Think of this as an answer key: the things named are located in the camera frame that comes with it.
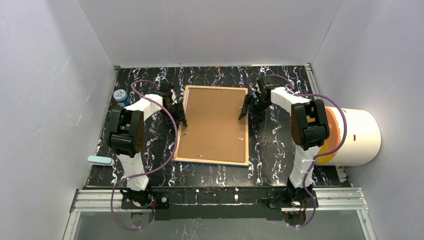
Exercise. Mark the blue wooden picture frame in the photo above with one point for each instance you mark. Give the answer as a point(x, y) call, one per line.
point(212, 160)

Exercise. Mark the light blue eraser block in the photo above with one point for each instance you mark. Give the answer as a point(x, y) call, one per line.
point(100, 160)

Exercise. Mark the small blue lidded jar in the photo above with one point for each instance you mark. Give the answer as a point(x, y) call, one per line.
point(121, 97)

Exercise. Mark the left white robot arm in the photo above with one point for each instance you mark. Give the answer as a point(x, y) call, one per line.
point(125, 136)

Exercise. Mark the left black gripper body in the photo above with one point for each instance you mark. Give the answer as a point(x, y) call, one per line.
point(175, 108)

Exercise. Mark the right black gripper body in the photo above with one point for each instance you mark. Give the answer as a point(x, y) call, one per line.
point(251, 103)

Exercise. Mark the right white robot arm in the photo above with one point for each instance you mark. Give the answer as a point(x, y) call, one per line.
point(309, 129)

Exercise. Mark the white cylinder with orange face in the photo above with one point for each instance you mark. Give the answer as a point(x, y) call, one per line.
point(362, 143)

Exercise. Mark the aluminium rail base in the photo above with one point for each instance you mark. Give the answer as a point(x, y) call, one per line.
point(222, 213)

